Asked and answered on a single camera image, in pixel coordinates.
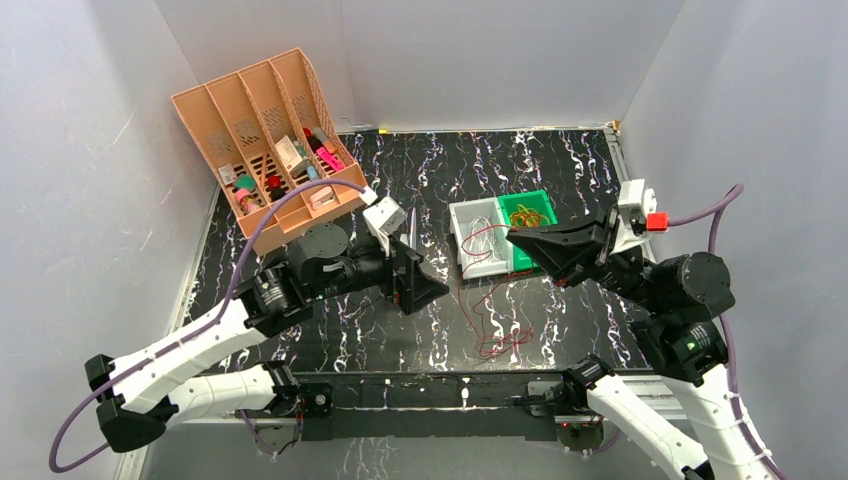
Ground white plastic bin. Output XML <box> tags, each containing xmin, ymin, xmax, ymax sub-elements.
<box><xmin>448</xmin><ymin>197</ymin><xmax>509</xmax><ymax>280</ymax></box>

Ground green plastic bin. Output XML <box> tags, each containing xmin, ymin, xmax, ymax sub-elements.
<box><xmin>495</xmin><ymin>190</ymin><xmax>557</xmax><ymax>274</ymax></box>

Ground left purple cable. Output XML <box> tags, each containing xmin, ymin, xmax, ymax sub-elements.
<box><xmin>49</xmin><ymin>177</ymin><xmax>378</xmax><ymax>474</ymax></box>

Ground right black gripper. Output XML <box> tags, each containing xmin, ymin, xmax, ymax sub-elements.
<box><xmin>504</xmin><ymin>204</ymin><xmax>666</xmax><ymax>313</ymax></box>

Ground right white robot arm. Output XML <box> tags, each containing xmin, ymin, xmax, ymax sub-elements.
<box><xmin>507</xmin><ymin>211</ymin><xmax>781</xmax><ymax>479</ymax></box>

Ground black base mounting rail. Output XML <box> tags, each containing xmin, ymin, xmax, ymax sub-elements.
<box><xmin>296</xmin><ymin>370</ymin><xmax>599</xmax><ymax>441</ymax></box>

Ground white label box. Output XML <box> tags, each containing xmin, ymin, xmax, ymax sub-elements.
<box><xmin>275</xmin><ymin>135</ymin><xmax>307</xmax><ymax>177</ymax></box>

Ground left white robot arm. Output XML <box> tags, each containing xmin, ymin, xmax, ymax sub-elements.
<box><xmin>85</xmin><ymin>223</ymin><xmax>449</xmax><ymax>453</ymax></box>

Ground yellow and red wire bundle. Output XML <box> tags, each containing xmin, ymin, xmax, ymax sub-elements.
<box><xmin>508</xmin><ymin>203</ymin><xmax>551</xmax><ymax>230</ymax></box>

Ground white perforated filament spool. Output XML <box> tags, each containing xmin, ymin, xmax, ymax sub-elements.
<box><xmin>406</xmin><ymin>208</ymin><xmax>418</xmax><ymax>250</ymax></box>

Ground white wires in bin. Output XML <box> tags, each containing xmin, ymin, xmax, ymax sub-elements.
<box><xmin>463</xmin><ymin>215</ymin><xmax>508</xmax><ymax>265</ymax></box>

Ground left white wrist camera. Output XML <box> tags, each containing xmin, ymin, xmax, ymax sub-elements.
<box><xmin>360</xmin><ymin>187</ymin><xmax>407</xmax><ymax>258</ymax></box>

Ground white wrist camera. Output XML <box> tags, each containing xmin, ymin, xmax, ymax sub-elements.
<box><xmin>360</xmin><ymin>187</ymin><xmax>407</xmax><ymax>258</ymax></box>
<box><xmin>611</xmin><ymin>179</ymin><xmax>670</xmax><ymax>254</ymax></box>

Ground pink tape roll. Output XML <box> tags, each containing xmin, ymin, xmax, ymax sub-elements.
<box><xmin>234</xmin><ymin>175</ymin><xmax>262</xmax><ymax>215</ymax></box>

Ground peach desk file organizer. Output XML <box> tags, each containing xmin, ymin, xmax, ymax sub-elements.
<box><xmin>172</xmin><ymin>48</ymin><xmax>367</xmax><ymax>255</ymax></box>

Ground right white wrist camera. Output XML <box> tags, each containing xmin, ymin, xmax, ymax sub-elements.
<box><xmin>611</xmin><ymin>179</ymin><xmax>670</xmax><ymax>254</ymax></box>

